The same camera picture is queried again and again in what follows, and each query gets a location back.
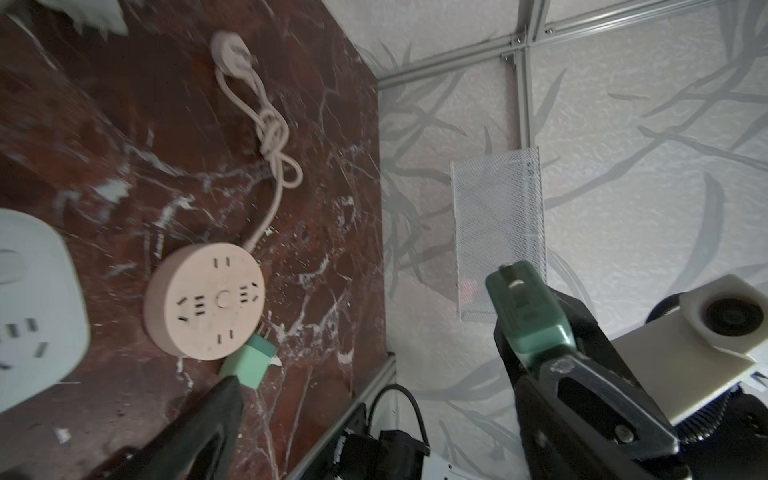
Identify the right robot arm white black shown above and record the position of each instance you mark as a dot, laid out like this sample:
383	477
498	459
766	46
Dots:
727	438

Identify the white square power strip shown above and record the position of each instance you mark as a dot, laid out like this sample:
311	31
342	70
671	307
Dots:
45	331

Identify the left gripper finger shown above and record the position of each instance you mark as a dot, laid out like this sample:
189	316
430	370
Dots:
200	444

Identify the pink round power strip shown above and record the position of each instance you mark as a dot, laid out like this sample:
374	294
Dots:
204	301

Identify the white wire mesh basket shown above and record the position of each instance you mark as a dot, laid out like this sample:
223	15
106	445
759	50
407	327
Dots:
498	213

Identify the green plug adapter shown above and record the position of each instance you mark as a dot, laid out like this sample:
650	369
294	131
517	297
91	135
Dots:
250	362
531	319

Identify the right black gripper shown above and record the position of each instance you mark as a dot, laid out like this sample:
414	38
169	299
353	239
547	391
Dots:
583	414

